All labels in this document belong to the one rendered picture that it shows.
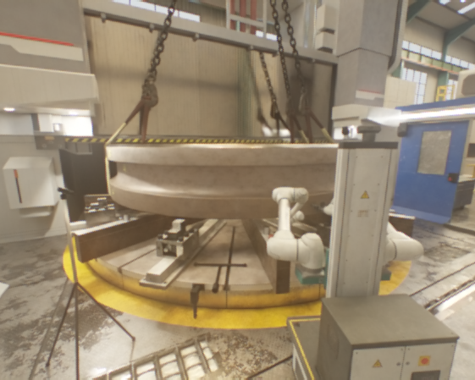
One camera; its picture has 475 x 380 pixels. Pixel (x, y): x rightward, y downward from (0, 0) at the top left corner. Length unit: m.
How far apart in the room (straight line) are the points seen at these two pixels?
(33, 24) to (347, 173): 3.93
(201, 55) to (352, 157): 4.95
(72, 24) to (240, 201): 3.11
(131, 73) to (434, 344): 5.57
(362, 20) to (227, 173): 5.09
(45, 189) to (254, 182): 3.74
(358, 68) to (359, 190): 5.27
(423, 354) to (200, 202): 2.31
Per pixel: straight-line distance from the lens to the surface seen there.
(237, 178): 2.93
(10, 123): 4.68
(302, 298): 2.98
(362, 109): 6.21
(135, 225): 3.75
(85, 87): 3.58
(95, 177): 8.19
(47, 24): 4.23
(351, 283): 1.82
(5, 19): 4.30
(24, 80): 3.67
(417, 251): 2.08
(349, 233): 1.64
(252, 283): 2.66
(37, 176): 5.25
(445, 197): 7.03
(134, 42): 5.76
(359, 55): 6.73
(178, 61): 5.82
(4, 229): 5.99
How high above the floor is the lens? 1.77
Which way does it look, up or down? 11 degrees down
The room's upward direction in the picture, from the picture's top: straight up
